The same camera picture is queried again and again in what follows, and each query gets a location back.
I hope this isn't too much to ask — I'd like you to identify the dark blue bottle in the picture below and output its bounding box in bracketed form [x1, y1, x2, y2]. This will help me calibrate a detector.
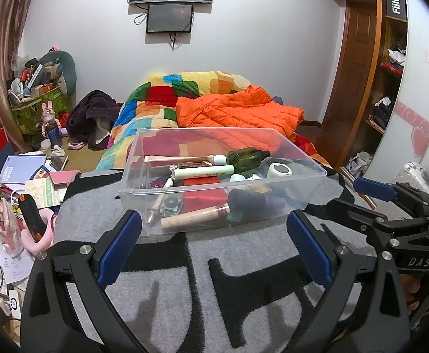
[46, 124, 64, 147]

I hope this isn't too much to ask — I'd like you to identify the white charger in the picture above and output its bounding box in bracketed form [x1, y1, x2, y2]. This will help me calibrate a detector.
[7, 289, 22, 319]

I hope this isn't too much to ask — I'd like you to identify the colourful patchwork blanket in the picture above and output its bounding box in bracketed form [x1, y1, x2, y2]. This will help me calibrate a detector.
[95, 70, 333, 171]

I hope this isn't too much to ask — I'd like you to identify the black orange tool handle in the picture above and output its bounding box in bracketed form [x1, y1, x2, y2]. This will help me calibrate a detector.
[18, 194, 46, 243]

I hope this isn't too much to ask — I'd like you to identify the black makeup sponge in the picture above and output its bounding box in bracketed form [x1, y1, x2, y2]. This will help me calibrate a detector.
[228, 188, 267, 221]

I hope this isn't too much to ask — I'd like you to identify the orange down jacket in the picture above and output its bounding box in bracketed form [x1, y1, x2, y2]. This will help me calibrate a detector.
[175, 84, 306, 142]

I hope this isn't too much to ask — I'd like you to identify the orange box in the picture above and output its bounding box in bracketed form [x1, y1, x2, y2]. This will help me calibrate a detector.
[31, 84, 59, 98]

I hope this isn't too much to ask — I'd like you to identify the wooden shelf unit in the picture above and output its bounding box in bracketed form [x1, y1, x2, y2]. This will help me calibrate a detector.
[363, 0, 410, 135]

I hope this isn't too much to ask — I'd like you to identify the wooden door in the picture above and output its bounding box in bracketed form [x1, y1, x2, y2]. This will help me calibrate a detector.
[319, 5, 380, 168]

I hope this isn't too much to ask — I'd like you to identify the beige cosmetic tube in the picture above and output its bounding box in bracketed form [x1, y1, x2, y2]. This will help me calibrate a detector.
[144, 154, 227, 166]

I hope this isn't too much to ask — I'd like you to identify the dark clothing pile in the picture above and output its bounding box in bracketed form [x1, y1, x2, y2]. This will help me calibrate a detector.
[66, 90, 121, 151]

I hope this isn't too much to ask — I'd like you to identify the white suitcase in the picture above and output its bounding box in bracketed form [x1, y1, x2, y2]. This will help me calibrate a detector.
[398, 162, 429, 196]

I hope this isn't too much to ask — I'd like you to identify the pink bunny toy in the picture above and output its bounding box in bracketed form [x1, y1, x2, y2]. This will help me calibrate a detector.
[40, 102, 63, 136]

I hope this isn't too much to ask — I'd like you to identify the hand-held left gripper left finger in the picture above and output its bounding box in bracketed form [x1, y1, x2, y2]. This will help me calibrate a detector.
[20, 210, 143, 353]

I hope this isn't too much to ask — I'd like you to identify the green glass bottle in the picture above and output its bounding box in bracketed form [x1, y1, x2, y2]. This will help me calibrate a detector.
[226, 147, 271, 171]

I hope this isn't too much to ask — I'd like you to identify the striped curtain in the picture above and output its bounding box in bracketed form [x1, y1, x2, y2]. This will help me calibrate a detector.
[0, 0, 61, 155]

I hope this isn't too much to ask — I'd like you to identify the grey green neck pillow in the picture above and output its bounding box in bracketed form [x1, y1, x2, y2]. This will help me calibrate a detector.
[38, 49, 77, 96]

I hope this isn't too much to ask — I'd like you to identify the light blue notebook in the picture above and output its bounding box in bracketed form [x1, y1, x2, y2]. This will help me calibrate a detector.
[0, 154, 48, 184]

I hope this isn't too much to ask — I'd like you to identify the red pouch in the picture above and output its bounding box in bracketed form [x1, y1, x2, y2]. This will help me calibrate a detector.
[183, 178, 230, 210]

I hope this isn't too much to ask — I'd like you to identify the clear pink pouch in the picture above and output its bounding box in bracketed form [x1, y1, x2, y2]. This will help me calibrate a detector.
[0, 198, 26, 258]

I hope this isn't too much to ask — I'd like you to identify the green patterned booklet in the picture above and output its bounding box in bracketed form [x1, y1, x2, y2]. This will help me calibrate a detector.
[25, 178, 68, 208]

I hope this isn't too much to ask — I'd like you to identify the small wall monitor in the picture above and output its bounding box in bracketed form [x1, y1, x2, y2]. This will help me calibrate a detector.
[146, 4, 194, 34]

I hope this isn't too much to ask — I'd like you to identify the person's right hand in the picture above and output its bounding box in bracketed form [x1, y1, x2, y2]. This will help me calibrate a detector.
[399, 274, 423, 317]

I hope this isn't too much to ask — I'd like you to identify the white wardrobe sliding door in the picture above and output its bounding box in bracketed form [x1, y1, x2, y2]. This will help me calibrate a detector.
[361, 0, 429, 221]

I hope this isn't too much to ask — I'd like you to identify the clear plastic storage box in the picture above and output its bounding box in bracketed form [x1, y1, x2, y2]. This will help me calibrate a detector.
[118, 127, 328, 237]

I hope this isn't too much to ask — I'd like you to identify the false eyelash case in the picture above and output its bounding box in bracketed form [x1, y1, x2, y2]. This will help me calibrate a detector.
[161, 197, 183, 216]

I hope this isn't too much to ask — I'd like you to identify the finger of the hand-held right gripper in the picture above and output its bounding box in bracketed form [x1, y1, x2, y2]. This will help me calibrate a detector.
[326, 198, 429, 255]
[354, 177, 429, 216]

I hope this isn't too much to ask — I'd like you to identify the white tube red label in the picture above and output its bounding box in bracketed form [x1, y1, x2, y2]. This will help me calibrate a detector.
[170, 165, 235, 181]

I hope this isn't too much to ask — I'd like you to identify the grey blanket black pattern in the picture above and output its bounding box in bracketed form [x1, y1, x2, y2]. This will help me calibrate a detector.
[21, 162, 429, 353]

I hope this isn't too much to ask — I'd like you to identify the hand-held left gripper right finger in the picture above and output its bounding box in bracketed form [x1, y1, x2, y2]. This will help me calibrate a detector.
[286, 210, 410, 353]

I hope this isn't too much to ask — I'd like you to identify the green shopping bag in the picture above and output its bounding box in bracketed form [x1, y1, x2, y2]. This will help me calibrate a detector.
[11, 86, 72, 135]

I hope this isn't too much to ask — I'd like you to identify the white tape roll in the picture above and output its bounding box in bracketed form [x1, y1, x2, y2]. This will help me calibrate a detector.
[267, 162, 293, 178]

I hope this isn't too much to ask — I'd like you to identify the black sign box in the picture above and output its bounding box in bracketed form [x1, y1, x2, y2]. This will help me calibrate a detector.
[385, 0, 409, 23]

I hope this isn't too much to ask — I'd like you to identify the pink book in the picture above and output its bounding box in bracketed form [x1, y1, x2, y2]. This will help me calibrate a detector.
[49, 170, 81, 186]

